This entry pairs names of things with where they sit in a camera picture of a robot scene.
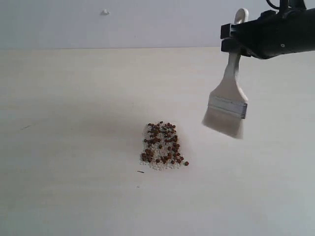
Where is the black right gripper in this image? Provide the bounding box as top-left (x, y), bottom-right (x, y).
top-left (220, 9), bottom-right (315, 59)

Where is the wide white bristle paintbrush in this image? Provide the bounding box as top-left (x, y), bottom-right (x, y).
top-left (201, 8), bottom-right (250, 140)

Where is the brown pellets and rice pile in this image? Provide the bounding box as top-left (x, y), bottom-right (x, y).
top-left (140, 121), bottom-right (189, 171)

